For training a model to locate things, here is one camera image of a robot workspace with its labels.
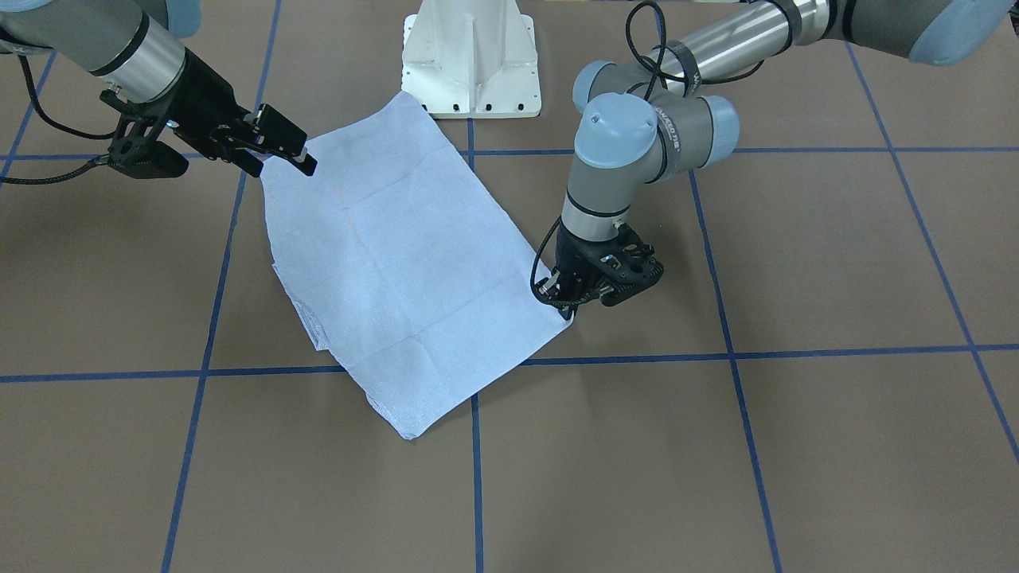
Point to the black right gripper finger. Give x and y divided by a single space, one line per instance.
304 163
276 134

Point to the blue striped button shirt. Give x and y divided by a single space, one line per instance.
403 267

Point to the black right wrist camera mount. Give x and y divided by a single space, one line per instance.
135 149

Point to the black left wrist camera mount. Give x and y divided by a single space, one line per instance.
625 266

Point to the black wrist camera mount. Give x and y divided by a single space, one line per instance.
135 149
625 266

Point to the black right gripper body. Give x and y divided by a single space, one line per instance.
197 103

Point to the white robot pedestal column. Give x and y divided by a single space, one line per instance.
472 60

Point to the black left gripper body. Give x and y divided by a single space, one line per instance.
571 256

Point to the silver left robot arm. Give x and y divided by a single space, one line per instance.
644 121

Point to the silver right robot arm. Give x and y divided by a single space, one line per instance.
154 82

